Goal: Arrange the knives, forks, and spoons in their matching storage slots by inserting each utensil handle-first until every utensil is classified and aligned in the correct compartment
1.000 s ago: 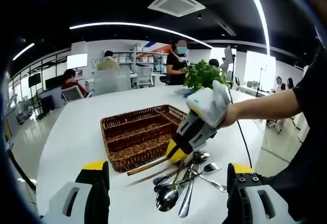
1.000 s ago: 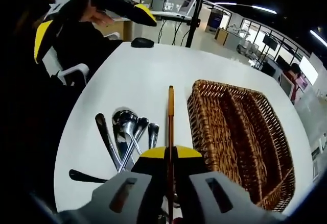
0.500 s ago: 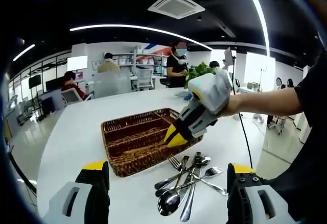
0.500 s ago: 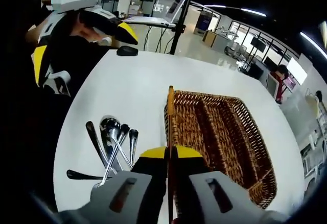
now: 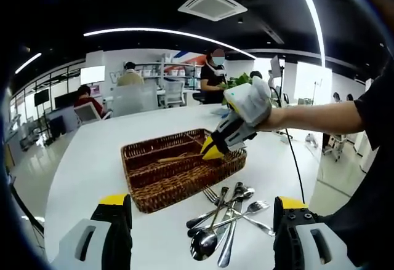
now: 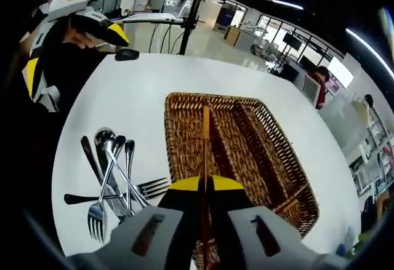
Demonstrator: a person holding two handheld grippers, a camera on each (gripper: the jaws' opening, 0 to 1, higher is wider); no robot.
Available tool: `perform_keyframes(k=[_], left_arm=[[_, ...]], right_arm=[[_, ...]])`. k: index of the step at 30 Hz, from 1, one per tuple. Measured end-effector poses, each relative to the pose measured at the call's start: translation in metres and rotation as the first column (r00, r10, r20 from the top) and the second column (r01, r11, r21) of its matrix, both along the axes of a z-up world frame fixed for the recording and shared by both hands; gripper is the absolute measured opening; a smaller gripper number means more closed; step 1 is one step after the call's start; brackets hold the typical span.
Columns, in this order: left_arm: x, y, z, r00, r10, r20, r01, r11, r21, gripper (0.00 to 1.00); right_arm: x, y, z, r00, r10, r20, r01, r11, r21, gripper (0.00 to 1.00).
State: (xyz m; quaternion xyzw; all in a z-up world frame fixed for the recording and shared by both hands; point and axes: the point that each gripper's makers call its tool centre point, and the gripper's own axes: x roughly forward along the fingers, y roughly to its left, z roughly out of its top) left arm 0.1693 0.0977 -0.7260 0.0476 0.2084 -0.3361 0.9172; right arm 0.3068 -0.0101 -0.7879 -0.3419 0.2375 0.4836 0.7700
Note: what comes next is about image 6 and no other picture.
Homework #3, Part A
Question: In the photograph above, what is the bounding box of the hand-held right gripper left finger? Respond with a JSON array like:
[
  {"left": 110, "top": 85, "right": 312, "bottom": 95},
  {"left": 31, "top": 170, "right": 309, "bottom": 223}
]
[{"left": 66, "top": 176, "right": 204, "bottom": 270}]

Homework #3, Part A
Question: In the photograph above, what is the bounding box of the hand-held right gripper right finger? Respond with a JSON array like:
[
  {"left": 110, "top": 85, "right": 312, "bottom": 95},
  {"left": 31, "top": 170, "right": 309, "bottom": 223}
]
[{"left": 205, "top": 174, "right": 350, "bottom": 270}]

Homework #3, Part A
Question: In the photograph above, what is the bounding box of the silver fork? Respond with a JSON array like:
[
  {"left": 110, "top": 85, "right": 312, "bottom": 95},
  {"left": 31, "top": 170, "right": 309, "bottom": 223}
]
[
  {"left": 87, "top": 134, "right": 127, "bottom": 243},
  {"left": 63, "top": 177, "right": 169, "bottom": 205}
]

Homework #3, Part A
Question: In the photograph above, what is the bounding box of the brown wicker storage slot tray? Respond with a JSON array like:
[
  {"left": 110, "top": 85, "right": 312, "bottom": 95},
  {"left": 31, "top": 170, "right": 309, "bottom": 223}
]
[{"left": 164, "top": 91, "right": 320, "bottom": 266}]

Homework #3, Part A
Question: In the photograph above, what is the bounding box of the brown chopstick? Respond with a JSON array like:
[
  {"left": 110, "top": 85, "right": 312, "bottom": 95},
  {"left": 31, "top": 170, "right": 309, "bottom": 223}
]
[{"left": 200, "top": 106, "right": 212, "bottom": 270}]

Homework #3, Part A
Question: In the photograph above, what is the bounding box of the black handheld device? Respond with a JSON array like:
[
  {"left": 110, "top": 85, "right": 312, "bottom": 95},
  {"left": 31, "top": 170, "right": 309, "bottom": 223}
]
[{"left": 114, "top": 49, "right": 140, "bottom": 62}]

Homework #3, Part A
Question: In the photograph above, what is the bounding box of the person's black shirt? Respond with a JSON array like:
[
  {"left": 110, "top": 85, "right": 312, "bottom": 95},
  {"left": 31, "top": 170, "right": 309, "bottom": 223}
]
[{"left": 30, "top": 41, "right": 107, "bottom": 120}]

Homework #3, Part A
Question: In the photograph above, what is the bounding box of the black laptop stand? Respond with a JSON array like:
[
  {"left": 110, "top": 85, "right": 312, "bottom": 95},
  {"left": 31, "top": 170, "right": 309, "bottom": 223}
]
[{"left": 121, "top": 0, "right": 211, "bottom": 56}]

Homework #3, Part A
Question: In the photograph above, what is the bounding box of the blue standing banner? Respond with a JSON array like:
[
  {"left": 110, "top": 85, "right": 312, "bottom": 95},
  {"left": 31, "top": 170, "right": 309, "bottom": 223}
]
[{"left": 215, "top": 4, "right": 237, "bottom": 33}]

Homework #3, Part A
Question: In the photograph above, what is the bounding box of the wooden cabinet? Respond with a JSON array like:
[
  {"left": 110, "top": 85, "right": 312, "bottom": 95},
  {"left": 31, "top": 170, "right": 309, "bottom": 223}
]
[{"left": 223, "top": 25, "right": 244, "bottom": 49}]

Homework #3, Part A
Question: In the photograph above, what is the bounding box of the white mesh office chair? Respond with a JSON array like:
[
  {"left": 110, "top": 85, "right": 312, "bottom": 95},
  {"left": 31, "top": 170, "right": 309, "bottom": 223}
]
[{"left": 318, "top": 93, "right": 369, "bottom": 157}]

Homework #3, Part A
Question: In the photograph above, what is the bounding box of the black television on stand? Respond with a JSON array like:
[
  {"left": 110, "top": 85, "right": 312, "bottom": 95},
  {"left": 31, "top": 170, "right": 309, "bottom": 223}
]
[{"left": 282, "top": 32, "right": 302, "bottom": 52}]

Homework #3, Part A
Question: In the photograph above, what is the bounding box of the long curved ceiling light strip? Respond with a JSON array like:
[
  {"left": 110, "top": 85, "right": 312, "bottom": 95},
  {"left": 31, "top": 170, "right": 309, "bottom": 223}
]
[{"left": 345, "top": 27, "right": 394, "bottom": 79}]

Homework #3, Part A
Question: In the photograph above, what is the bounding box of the white wall screen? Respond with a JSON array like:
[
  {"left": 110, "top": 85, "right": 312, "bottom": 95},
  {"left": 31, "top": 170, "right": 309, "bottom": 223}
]
[{"left": 327, "top": 57, "right": 354, "bottom": 89}]

